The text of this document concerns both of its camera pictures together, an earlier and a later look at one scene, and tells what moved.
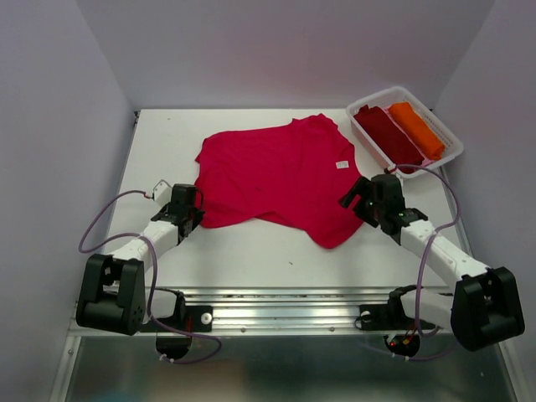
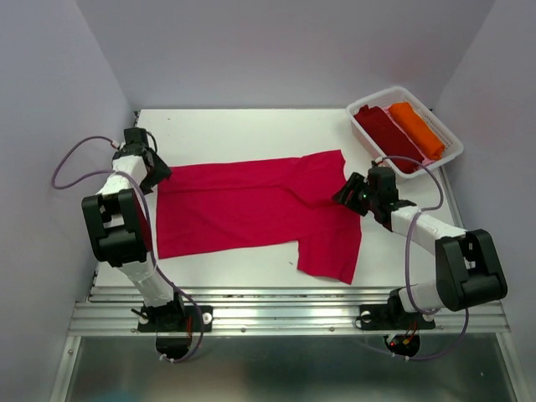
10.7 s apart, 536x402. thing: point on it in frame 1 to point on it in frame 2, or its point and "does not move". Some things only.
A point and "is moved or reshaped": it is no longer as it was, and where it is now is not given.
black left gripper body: x=192 y=208 to x=150 y=151
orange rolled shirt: x=428 y=143 does not move
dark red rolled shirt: x=390 y=139 does not move
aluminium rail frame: x=283 y=310 does not move
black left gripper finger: x=184 y=229 to x=150 y=180
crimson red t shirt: x=301 y=176 is moved or reshaped
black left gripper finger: x=197 y=217 to x=160 y=171
